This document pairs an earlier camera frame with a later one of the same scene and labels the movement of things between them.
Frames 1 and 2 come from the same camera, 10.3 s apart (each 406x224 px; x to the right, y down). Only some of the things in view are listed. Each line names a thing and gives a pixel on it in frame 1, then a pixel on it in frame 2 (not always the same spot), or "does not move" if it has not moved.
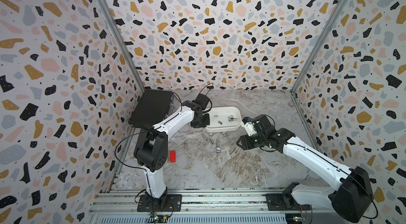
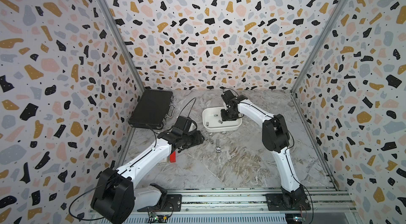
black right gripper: [244, 144] to [231, 119]
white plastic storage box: [224, 119] does not move
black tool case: [153, 107] does not move
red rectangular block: [173, 156] does not move
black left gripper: [207, 122] to [197, 138]
